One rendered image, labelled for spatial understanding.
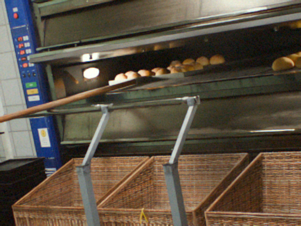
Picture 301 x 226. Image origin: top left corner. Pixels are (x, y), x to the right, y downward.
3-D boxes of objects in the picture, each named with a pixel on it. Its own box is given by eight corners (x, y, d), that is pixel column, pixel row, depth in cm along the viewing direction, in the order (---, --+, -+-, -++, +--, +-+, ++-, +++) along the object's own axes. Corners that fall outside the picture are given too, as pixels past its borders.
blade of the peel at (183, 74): (184, 77, 386) (183, 71, 385) (109, 85, 422) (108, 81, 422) (221, 65, 412) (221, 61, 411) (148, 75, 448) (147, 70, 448)
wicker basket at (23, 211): (82, 205, 401) (72, 157, 397) (161, 208, 364) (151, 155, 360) (15, 235, 365) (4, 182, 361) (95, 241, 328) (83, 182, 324)
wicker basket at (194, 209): (162, 209, 363) (152, 155, 359) (260, 211, 327) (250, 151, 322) (98, 241, 327) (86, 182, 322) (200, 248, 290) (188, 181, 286)
